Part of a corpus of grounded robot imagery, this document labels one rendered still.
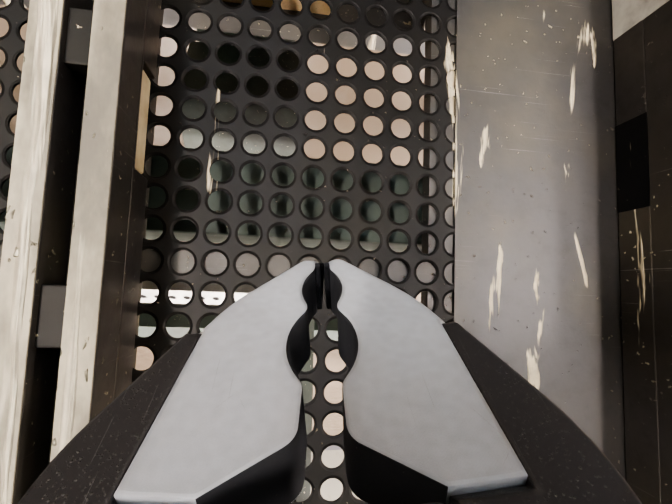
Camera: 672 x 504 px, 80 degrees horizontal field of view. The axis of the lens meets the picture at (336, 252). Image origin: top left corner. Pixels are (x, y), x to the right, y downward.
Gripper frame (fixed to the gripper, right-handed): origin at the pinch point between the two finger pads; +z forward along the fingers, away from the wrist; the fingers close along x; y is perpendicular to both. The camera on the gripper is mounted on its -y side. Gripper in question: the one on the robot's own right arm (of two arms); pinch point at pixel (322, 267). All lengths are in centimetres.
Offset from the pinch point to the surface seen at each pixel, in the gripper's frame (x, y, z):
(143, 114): -14.0, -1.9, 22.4
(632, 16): 29.7, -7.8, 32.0
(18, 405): -18.6, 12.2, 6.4
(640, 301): 27.7, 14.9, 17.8
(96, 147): -14.4, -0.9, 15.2
